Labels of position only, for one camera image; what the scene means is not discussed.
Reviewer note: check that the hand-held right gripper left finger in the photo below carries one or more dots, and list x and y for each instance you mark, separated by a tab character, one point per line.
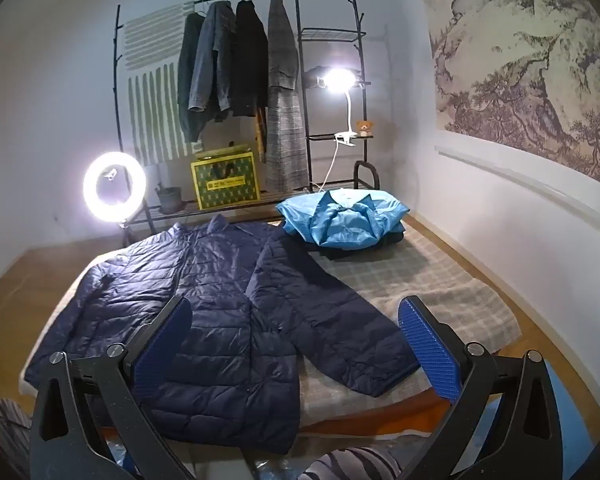
162	345

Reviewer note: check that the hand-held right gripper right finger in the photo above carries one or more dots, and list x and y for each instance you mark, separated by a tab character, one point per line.
427	345

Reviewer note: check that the navy puffer jacket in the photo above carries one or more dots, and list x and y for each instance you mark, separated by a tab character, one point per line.
220	310

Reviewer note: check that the dark folded clothes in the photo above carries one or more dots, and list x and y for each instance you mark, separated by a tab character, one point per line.
380	241

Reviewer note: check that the black metal clothes rack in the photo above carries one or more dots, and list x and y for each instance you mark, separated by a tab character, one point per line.
299	20

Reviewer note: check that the beige plaid blanket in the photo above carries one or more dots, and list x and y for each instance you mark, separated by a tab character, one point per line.
420	275

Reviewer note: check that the grey pot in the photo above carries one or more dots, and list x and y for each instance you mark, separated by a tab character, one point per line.
170	200

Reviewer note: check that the light blue jacket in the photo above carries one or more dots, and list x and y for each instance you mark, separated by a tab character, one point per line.
340	220

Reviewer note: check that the yellow green patterned box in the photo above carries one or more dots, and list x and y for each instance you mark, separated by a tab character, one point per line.
225	180

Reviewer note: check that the small teddy bear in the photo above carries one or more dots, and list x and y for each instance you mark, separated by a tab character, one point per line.
364	128

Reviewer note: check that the patterned yellow scarf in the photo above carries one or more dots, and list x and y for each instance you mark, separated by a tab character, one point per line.
260	130

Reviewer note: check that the grey plaid hanging coat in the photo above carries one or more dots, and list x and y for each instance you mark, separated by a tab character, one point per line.
282	125

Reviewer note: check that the white clip lamp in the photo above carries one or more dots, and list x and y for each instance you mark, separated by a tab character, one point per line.
338	80

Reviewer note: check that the denim hanging jacket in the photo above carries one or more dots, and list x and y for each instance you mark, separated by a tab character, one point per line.
212	60

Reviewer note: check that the black hanging jacket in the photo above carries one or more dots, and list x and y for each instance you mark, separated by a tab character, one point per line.
250	60

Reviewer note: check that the black metal tube frame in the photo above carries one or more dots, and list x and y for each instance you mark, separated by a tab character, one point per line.
367	162

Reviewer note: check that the green striped wall art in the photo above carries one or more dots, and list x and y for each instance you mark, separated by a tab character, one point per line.
150	110

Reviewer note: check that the landscape wall mural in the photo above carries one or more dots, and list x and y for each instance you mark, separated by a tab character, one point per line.
520	60

